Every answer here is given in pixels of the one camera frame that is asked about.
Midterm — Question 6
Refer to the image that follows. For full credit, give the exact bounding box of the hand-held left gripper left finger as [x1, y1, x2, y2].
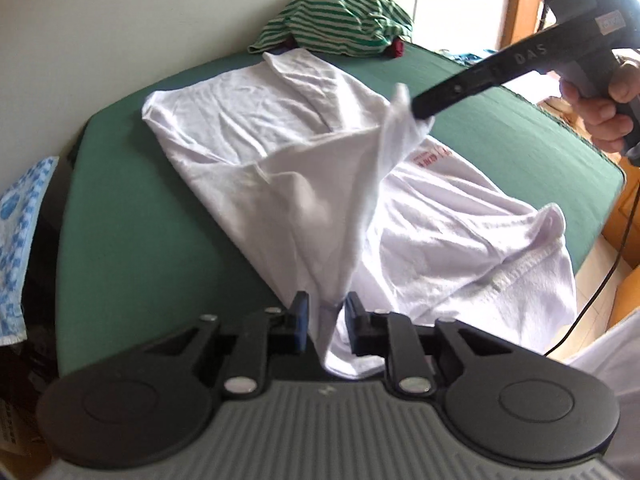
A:
[142, 290, 311, 396]

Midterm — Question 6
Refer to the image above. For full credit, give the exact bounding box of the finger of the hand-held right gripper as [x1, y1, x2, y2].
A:
[411, 52, 501, 121]

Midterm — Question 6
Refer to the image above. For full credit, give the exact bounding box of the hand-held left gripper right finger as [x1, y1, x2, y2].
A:
[345, 291, 523, 396]

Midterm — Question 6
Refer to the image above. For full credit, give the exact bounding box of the white shirt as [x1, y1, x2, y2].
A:
[141, 49, 578, 378]

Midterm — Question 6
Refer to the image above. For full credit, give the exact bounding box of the person's right hand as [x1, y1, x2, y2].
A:
[559, 54, 640, 153]

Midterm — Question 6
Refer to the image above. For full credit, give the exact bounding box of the green striped shirt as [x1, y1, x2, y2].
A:
[248, 0, 414, 58]

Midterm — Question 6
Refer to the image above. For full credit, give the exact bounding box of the green table cover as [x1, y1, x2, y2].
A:
[56, 42, 628, 378]

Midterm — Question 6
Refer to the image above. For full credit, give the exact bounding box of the orange wooden cabinet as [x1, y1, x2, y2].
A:
[600, 157, 640, 333]

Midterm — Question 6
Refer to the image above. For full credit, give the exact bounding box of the blue patterned cloth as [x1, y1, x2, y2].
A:
[0, 156, 60, 347]

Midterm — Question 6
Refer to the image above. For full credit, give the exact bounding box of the brown cardboard box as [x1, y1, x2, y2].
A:
[0, 395, 48, 480]

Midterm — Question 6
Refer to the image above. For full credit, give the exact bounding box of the wooden door frame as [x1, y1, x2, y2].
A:
[500, 0, 531, 53]

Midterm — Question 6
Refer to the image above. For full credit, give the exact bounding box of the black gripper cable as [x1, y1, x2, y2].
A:
[544, 200, 640, 357]

